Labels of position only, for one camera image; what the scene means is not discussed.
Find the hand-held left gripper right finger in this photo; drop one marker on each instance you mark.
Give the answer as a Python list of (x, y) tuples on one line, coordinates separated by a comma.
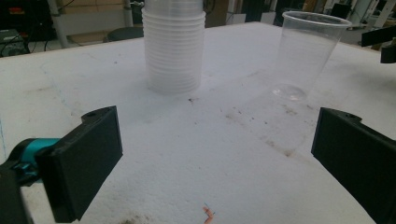
[(361, 158)]

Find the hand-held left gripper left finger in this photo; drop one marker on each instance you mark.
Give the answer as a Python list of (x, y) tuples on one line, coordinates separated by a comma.
[(84, 161)]

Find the single clear plastic cup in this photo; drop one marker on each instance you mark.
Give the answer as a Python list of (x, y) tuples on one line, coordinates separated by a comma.
[(306, 59)]

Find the stack of clear plastic cups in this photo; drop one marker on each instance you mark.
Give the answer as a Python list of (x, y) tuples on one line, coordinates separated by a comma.
[(173, 49)]

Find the black round stool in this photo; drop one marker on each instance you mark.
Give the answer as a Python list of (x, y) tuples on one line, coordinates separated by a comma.
[(124, 33)]

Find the white foam mat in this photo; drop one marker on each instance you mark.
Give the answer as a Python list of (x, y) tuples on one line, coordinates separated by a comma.
[(218, 146)]

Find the grey desk leg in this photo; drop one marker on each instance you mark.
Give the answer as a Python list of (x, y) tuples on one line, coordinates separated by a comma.
[(128, 14), (59, 28)]

